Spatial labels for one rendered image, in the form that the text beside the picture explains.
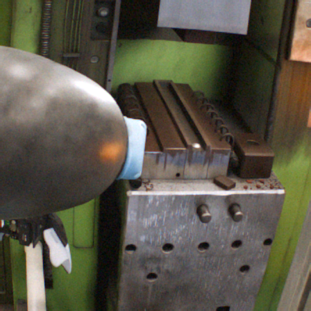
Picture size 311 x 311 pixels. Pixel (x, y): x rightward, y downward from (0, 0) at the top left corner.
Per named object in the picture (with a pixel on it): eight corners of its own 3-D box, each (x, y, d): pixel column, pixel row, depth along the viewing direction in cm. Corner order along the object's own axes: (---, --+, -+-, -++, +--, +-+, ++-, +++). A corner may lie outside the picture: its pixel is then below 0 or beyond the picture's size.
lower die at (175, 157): (225, 178, 141) (231, 145, 137) (139, 178, 136) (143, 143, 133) (185, 107, 177) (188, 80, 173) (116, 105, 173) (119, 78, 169)
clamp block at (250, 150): (271, 178, 143) (275, 154, 140) (239, 178, 141) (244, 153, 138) (256, 155, 154) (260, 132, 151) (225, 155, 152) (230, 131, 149)
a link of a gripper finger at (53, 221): (51, 253, 97) (22, 212, 94) (53, 248, 98) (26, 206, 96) (71, 245, 95) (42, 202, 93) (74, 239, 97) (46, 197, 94)
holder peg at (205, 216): (211, 223, 133) (213, 214, 132) (199, 224, 133) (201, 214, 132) (206, 214, 137) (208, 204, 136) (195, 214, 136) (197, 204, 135)
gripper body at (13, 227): (-6, 241, 91) (-10, 175, 85) (12, 214, 98) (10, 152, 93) (36, 252, 90) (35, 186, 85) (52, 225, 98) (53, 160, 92)
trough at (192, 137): (209, 150, 136) (210, 144, 136) (187, 150, 135) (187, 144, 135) (171, 85, 173) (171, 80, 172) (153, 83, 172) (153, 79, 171)
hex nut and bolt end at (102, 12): (107, 35, 134) (110, 7, 131) (95, 34, 133) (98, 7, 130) (106, 32, 136) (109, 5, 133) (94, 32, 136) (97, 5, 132)
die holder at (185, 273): (249, 325, 158) (287, 190, 138) (115, 334, 150) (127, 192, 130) (204, 222, 207) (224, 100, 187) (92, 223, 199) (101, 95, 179)
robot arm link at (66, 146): (146, 39, 31) (149, 106, 80) (-45, 26, 31) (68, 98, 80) (121, 258, 31) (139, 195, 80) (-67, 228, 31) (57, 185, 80)
